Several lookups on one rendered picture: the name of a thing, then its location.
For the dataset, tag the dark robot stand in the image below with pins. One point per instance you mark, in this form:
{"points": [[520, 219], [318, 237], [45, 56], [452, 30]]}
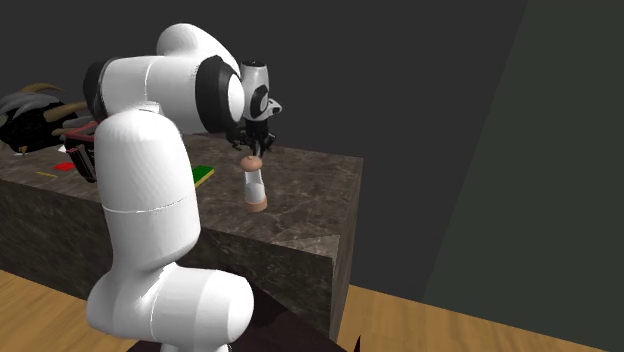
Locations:
{"points": [[282, 326]]}

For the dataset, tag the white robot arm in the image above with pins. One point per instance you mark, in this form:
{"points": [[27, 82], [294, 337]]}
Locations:
{"points": [[146, 195]]}

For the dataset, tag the flat red card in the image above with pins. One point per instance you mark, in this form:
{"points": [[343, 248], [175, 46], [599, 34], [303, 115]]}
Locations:
{"points": [[64, 166]]}

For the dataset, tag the wooden pepper mill clear middle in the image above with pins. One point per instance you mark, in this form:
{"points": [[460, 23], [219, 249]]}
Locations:
{"points": [[253, 187]]}

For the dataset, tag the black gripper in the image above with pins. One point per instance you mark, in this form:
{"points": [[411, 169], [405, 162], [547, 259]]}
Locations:
{"points": [[255, 130]]}

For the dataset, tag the black figure with tan feathers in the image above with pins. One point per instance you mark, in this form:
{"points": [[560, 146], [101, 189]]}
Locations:
{"points": [[29, 124]]}

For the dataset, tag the black box with red frame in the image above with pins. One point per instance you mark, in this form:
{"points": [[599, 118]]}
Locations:
{"points": [[82, 155]]}

